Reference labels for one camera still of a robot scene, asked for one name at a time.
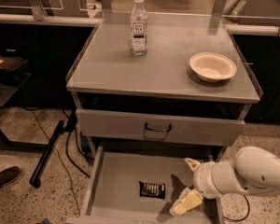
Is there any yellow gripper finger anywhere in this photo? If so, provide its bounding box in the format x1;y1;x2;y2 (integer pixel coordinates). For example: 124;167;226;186
170;188;203;217
184;158;201;172

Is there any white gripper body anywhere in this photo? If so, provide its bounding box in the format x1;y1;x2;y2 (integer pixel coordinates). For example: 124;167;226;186
193;161;223;199

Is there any black rxbar chocolate bar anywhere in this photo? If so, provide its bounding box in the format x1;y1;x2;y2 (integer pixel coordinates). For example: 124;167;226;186
139;181;165;199

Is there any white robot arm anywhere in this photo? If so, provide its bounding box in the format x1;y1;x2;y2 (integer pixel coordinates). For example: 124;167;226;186
170;147;280;217

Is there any grey top drawer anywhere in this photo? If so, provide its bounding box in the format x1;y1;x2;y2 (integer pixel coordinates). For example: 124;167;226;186
77;109;245;147

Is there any grey open middle drawer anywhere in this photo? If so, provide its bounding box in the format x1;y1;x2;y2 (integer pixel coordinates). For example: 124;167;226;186
66;146;224;224

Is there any grey metal drawer cabinet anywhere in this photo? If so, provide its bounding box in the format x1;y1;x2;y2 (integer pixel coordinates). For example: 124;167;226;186
67;12;262;159

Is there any white paper bowl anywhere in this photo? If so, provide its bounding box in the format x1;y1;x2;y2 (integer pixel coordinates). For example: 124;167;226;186
189;52;237;83

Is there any black stand leg bar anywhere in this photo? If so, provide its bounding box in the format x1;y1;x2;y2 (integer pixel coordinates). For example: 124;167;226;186
29;120;63;189

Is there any clear plastic water bottle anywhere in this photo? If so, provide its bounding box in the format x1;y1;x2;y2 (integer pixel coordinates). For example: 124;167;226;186
130;0;148;56

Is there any brown shoe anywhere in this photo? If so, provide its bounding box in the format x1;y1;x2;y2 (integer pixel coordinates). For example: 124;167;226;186
0;166;21;188

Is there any dark side table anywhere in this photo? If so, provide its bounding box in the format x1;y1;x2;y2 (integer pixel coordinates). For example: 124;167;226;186
0;73;48;152

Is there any dark tray with note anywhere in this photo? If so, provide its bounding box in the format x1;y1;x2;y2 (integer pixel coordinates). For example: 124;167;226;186
0;51;29;73

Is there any black floor cable right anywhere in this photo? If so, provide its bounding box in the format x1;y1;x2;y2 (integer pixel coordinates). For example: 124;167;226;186
223;194;251;222

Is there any black floor cable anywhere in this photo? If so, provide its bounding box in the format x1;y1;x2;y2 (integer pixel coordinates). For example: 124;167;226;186
223;194;251;222
21;105;94;217

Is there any black drawer handle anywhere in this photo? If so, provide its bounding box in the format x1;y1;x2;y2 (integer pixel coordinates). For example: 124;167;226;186
145;122;172;133

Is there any black floor cable left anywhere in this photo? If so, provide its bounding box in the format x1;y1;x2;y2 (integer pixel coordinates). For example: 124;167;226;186
21;105;94;217

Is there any white horizontal rail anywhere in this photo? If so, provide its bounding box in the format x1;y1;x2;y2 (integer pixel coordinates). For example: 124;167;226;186
0;14;100;27

